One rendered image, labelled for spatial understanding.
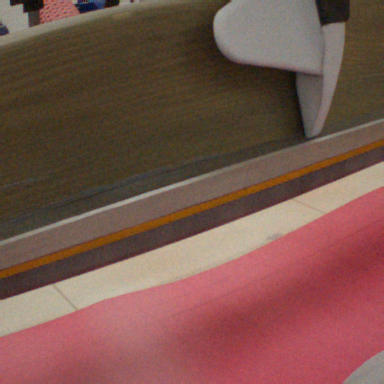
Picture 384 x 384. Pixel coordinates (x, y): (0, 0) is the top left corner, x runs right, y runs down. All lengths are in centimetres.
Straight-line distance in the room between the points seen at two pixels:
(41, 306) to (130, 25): 17
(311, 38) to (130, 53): 7
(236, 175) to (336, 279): 11
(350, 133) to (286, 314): 9
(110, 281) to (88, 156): 14
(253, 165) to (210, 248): 13
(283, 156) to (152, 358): 10
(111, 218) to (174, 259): 15
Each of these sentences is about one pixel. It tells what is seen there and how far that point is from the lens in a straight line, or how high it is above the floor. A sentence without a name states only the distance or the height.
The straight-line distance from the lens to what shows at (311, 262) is 36.
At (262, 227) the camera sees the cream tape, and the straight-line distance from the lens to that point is 40.
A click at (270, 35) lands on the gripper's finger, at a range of 25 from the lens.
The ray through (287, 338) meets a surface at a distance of 30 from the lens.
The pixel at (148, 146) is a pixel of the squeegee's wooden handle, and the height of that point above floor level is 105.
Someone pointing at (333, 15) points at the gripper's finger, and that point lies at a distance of 26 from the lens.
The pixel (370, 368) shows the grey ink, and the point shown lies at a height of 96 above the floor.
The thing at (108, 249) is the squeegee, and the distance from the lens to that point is 26.
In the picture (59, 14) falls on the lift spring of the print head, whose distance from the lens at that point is 68.
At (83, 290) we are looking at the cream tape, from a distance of 36.
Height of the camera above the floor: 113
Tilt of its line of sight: 22 degrees down
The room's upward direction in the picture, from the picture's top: 6 degrees counter-clockwise
